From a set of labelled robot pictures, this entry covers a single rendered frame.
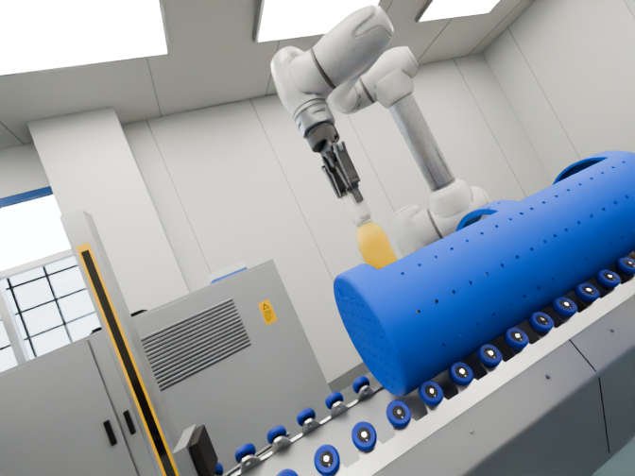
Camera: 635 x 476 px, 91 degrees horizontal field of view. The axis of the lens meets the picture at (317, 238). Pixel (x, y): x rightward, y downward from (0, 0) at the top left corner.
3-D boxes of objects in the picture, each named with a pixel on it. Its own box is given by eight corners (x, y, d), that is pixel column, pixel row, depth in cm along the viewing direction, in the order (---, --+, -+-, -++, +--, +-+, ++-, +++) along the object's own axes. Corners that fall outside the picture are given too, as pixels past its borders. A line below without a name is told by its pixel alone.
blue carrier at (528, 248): (364, 374, 83) (321, 275, 83) (583, 246, 106) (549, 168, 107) (425, 423, 56) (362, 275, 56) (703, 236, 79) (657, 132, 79)
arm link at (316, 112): (296, 105, 71) (306, 127, 70) (331, 93, 73) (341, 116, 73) (290, 126, 80) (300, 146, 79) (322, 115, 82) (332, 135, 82)
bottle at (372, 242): (416, 286, 71) (382, 212, 73) (393, 298, 68) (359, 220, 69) (397, 289, 77) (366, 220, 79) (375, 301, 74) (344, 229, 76)
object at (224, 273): (211, 287, 214) (207, 277, 215) (244, 273, 226) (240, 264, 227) (214, 284, 203) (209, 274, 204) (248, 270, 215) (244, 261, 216)
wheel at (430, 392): (412, 389, 61) (414, 385, 60) (431, 378, 63) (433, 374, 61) (428, 412, 58) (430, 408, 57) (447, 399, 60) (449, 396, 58)
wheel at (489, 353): (471, 352, 65) (473, 348, 64) (487, 343, 67) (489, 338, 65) (489, 372, 62) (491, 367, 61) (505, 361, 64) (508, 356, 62)
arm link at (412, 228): (408, 258, 147) (387, 215, 149) (446, 242, 139) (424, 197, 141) (402, 264, 132) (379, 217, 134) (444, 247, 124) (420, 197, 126)
